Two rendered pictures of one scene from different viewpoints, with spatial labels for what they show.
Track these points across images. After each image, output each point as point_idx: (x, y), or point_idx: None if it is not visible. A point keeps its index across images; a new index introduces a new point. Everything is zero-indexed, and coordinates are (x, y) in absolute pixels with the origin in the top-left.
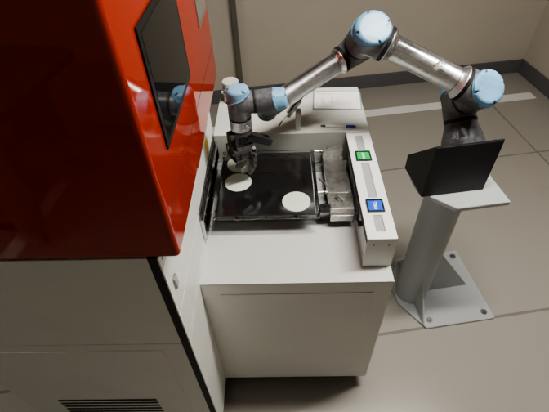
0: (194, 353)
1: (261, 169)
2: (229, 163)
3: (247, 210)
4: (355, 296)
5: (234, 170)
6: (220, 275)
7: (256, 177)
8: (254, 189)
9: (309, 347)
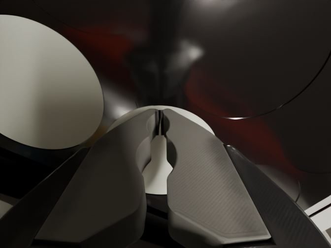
0: (329, 237)
1: (136, 14)
2: (18, 131)
3: (310, 191)
4: None
5: (75, 138)
6: (316, 224)
7: (183, 81)
8: (247, 128)
9: None
